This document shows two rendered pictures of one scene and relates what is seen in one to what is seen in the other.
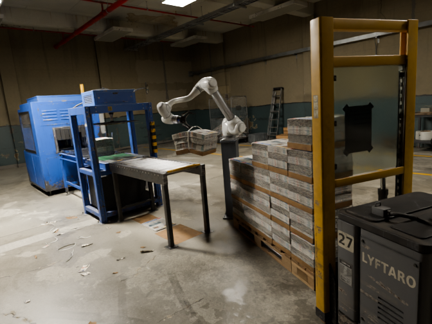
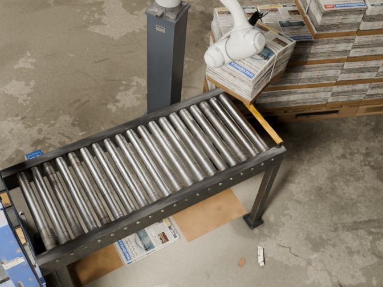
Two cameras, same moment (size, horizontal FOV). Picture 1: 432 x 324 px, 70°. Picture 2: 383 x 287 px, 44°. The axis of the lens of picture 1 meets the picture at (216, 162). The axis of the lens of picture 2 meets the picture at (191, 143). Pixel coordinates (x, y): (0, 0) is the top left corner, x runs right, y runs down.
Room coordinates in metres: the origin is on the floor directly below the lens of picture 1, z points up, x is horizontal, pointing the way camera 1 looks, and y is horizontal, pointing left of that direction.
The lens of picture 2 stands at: (3.40, 2.10, 2.77)
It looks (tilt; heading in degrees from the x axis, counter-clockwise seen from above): 53 degrees down; 275
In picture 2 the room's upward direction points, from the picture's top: 7 degrees clockwise
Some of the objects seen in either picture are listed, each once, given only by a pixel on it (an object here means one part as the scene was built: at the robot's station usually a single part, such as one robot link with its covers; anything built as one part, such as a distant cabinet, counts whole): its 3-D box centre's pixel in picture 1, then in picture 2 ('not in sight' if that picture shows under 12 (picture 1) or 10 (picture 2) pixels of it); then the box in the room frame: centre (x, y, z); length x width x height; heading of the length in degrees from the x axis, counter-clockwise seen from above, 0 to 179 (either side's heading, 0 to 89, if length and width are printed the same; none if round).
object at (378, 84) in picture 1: (368, 119); not in sight; (1.89, -0.95, 1.27); 0.57 x 0.01 x 0.65; 111
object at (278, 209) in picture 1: (271, 203); (290, 66); (2.99, -0.53, 0.42); 1.17 x 0.39 x 0.83; 21
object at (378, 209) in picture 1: (395, 211); not in sight; (1.52, -0.91, 0.82); 0.18 x 0.14 x 0.08; 21
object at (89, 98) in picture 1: (108, 98); not in sight; (4.49, 1.44, 1.65); 0.60 x 0.45 x 0.20; 131
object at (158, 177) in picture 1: (134, 171); (172, 204); (3.55, 0.96, 0.74); 1.34 x 0.05 x 0.12; 41
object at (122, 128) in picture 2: (170, 164); (127, 132); (3.88, 0.58, 0.74); 1.34 x 0.05 x 0.12; 41
